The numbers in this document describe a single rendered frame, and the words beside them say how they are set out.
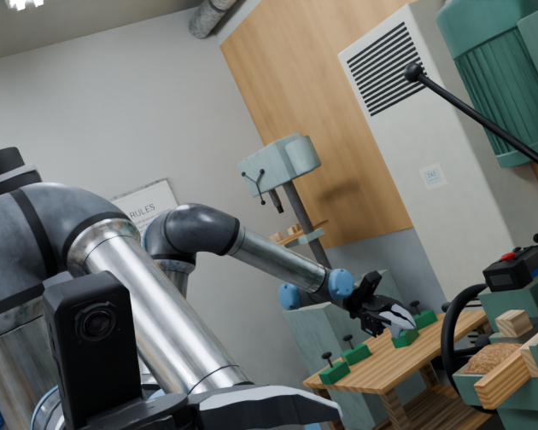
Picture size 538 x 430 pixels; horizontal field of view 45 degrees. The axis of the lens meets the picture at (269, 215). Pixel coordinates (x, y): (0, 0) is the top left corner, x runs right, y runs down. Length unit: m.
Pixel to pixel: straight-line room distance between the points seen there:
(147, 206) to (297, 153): 1.15
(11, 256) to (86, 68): 3.44
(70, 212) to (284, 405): 0.50
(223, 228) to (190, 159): 2.75
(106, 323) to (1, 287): 0.40
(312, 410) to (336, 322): 3.02
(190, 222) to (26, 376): 0.73
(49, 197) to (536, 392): 0.78
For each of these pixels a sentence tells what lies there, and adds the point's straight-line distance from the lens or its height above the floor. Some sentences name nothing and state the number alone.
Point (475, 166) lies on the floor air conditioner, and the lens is 2.70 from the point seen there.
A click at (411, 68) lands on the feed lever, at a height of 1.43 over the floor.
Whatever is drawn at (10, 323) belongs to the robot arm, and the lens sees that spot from 0.79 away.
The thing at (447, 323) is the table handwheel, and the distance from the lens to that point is 1.47.
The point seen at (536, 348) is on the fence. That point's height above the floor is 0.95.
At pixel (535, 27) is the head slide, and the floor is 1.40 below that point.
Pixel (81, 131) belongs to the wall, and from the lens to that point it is 4.04.
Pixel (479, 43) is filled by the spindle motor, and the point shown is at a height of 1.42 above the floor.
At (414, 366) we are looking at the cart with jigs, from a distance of 2.54.
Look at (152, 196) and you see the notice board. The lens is 4.02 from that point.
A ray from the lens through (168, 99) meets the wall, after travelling 4.25.
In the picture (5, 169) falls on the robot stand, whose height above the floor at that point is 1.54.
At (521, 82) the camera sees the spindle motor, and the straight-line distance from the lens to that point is 1.17.
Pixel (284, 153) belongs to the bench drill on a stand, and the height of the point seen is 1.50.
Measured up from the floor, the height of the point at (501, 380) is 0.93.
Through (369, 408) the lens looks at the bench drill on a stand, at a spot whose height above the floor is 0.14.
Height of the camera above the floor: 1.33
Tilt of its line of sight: 1 degrees down
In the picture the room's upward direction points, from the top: 24 degrees counter-clockwise
